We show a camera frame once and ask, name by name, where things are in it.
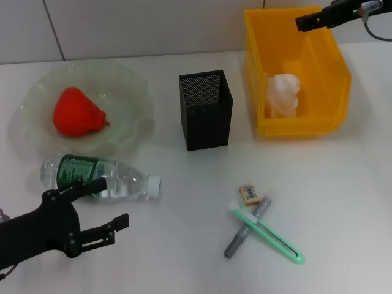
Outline yellow plastic bin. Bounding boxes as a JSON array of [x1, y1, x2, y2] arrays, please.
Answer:
[[244, 6, 352, 137]]

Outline right gripper cable with plugs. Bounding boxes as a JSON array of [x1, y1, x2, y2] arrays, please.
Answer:
[[356, 0, 392, 41]]

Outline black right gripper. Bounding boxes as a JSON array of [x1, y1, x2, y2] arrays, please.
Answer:
[[295, 0, 364, 32]]

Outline grey marker pen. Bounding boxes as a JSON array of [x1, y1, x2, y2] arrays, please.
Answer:
[[222, 197, 273, 258]]

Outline beige eraser with barcode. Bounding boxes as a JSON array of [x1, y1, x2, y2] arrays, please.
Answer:
[[238, 183, 261, 206]]

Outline pale green glass fruit plate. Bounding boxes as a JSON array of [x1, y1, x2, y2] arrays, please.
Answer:
[[10, 60, 156, 156]]

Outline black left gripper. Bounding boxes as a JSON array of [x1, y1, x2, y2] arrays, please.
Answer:
[[0, 176, 130, 266]]

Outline red-orange orange fruit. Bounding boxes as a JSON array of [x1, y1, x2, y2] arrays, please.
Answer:
[[52, 86, 111, 139]]

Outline left gripper cable with plug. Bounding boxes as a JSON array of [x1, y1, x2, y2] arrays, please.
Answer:
[[0, 209, 16, 279]]

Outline clear green-label water bottle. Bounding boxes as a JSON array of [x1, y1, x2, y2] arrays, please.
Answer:
[[40, 153, 162, 203]]

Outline black mesh pen holder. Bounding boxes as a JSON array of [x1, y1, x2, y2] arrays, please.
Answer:
[[179, 69, 233, 151]]

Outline white paper ball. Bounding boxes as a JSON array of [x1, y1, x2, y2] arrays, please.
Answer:
[[263, 72, 303, 119]]

